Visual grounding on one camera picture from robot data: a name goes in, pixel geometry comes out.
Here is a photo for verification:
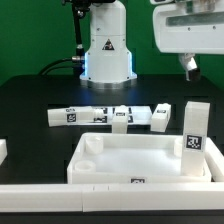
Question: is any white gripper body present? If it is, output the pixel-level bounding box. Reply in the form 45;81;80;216
150;0;224;54

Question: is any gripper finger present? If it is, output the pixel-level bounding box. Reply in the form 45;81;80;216
178;53;201;82

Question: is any white desk top tray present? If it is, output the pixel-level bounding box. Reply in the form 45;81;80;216
67;133;211;184

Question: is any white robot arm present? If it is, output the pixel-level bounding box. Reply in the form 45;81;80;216
80;0;224;89

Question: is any white marker sheet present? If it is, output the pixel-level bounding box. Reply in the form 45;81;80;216
90;106;152;125

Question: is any white right fence bar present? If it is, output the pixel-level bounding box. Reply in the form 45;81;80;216
205;138;224;182

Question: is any white fence bar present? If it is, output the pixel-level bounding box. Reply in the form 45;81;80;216
205;138;224;182
0;182;224;212
0;139;7;165

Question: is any white left fence bar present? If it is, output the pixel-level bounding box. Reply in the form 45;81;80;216
0;139;7;165

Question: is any white front fence bar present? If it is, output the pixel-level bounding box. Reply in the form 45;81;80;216
0;182;224;212

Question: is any black cable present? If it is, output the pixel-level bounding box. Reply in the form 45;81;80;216
37;55;85;76

